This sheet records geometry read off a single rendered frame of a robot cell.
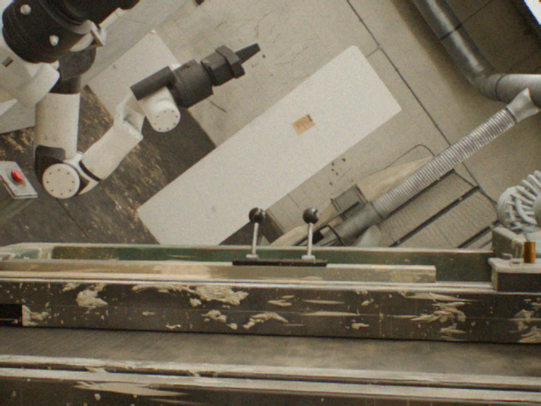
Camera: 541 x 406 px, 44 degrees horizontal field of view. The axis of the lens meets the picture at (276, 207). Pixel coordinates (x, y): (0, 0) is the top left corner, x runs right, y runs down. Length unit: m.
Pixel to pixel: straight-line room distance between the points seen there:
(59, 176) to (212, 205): 3.63
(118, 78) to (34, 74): 5.41
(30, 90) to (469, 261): 1.07
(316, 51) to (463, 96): 2.07
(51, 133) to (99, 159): 0.11
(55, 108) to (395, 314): 0.87
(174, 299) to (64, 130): 0.62
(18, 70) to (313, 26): 8.49
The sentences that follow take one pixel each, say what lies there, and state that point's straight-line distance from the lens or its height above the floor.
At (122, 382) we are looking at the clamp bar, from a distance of 0.56.
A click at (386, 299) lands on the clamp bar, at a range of 0.96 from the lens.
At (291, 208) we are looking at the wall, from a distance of 9.55.
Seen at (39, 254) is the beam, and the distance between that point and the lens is 1.78.
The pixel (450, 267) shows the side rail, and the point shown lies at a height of 1.70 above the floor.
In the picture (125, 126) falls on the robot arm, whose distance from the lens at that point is 1.51.
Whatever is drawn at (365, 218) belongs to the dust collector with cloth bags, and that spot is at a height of 1.26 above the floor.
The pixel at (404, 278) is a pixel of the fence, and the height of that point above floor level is 1.61.
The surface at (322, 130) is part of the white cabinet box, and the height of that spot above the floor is 1.50.
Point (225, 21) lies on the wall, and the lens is 9.43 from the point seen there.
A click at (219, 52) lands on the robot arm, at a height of 1.57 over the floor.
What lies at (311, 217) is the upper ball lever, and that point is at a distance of 1.45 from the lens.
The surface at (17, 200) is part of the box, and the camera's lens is 1.84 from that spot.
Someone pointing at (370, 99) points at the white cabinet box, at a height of 1.91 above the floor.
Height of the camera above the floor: 1.71
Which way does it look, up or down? 9 degrees down
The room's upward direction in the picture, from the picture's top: 54 degrees clockwise
